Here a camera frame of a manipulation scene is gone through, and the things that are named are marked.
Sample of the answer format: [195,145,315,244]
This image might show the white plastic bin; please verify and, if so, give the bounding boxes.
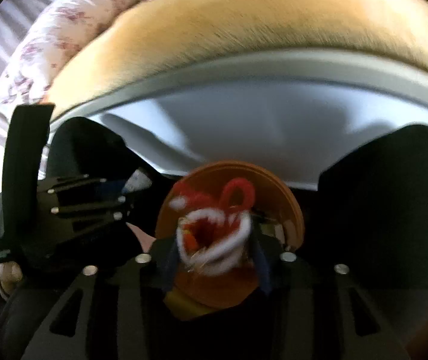
[49,49,428,192]

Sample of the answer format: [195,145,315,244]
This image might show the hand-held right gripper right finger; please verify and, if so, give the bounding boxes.
[252,232,411,360]

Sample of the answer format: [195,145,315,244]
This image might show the red and white yarn ornament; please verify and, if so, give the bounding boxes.
[169,178,256,276]

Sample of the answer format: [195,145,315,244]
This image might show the yellow plush blanket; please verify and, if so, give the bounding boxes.
[43,0,428,121]

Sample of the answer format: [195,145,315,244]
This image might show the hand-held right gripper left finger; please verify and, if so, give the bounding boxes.
[21,240,185,360]

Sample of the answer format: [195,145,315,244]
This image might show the white sheer curtain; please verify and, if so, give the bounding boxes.
[0,0,72,94]

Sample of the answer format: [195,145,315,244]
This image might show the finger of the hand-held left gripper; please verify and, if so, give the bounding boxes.
[38,174,126,196]
[50,195,137,230]

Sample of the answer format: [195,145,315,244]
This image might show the white floral rolled quilt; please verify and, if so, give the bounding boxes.
[0,0,155,147]

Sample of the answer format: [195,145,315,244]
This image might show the orange plastic bin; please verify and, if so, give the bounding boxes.
[156,160,305,308]

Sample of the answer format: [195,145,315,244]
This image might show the person's dark pants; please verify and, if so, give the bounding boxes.
[0,116,428,360]

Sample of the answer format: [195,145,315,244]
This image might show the person's left hand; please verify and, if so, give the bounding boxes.
[0,262,23,301]

